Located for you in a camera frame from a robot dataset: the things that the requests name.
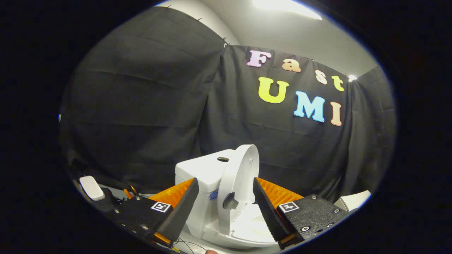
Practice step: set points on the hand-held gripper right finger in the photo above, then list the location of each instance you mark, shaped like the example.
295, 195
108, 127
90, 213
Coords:
270, 215

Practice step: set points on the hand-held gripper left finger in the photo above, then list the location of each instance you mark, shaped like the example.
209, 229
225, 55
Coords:
182, 211

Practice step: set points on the white toilet lid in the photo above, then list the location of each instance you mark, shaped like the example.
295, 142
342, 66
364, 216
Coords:
240, 169

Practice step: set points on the white toilet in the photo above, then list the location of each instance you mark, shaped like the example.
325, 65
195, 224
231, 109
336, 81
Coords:
201, 173

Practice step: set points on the white cabinet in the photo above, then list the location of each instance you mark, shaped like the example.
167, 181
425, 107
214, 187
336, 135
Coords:
355, 199

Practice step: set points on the white rounded device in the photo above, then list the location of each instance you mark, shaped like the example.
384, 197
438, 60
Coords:
91, 187

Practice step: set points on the black backdrop cloth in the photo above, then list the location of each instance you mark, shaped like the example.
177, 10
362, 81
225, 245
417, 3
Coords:
159, 106

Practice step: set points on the long strip ceiling light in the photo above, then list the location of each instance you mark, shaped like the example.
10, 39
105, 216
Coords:
352, 78

